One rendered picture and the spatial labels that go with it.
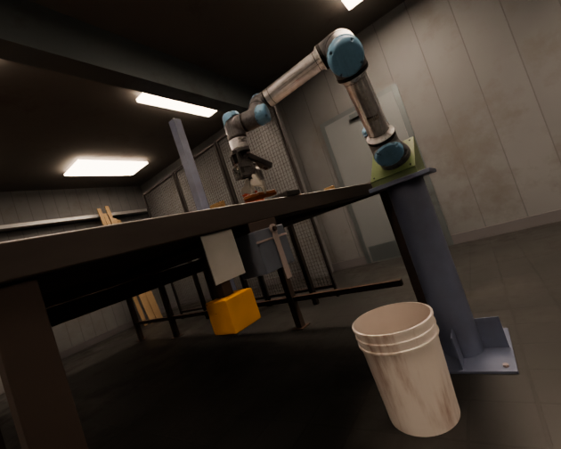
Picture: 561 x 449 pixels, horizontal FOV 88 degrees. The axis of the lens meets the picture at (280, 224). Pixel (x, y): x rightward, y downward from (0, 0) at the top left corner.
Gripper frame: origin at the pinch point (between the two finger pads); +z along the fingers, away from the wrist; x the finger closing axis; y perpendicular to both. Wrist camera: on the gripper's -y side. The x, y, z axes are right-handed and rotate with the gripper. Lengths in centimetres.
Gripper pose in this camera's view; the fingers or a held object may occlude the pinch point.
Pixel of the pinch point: (260, 195)
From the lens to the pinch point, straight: 121.7
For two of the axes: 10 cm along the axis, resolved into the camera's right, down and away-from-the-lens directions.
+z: 3.0, 9.5, -0.1
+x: 4.8, -1.6, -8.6
